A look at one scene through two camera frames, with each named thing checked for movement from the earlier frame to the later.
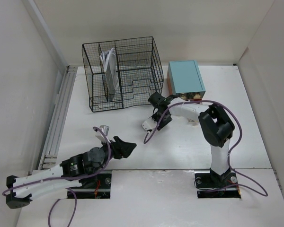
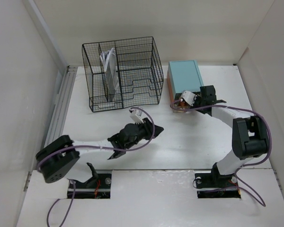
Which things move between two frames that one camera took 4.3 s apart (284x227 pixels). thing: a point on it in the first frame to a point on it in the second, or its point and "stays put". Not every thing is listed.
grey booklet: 108,59 stays put
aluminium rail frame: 48,158 stays put
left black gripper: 121,148 to 147,126
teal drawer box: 183,80 stays put
